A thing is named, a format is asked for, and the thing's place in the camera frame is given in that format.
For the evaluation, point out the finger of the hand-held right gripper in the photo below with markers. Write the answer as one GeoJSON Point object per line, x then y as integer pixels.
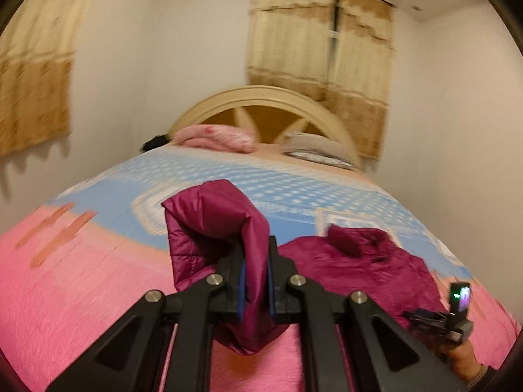
{"type": "Point", "coordinates": [425, 319]}

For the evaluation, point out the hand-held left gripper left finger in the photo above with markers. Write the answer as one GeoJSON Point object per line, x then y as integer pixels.
{"type": "Point", "coordinates": [242, 290]}

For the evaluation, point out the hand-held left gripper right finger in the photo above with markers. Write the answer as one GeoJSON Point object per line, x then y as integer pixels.
{"type": "Point", "coordinates": [270, 290]}

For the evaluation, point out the magenta puffer jacket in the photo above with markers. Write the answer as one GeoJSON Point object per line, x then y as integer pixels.
{"type": "Point", "coordinates": [204, 228]}

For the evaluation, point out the person's right hand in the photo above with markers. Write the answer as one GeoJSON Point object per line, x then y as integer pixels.
{"type": "Point", "coordinates": [461, 361]}

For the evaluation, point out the metal wrist band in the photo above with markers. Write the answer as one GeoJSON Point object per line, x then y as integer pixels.
{"type": "Point", "coordinates": [477, 377]}

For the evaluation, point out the pink and blue printed blanket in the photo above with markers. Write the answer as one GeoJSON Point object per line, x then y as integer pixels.
{"type": "Point", "coordinates": [102, 294]}

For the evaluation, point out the grey pillow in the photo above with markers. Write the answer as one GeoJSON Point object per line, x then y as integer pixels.
{"type": "Point", "coordinates": [314, 145]}

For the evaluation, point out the pink pillow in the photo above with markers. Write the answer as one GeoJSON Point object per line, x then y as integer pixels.
{"type": "Point", "coordinates": [216, 137]}

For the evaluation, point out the black fluffy object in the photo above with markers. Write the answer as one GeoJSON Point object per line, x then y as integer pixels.
{"type": "Point", "coordinates": [154, 143]}

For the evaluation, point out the cream arched wooden headboard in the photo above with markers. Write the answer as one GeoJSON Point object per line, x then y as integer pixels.
{"type": "Point", "coordinates": [265, 100]}

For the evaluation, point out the beige curtain with dark gap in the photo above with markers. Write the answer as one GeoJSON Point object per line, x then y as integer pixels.
{"type": "Point", "coordinates": [294, 41]}

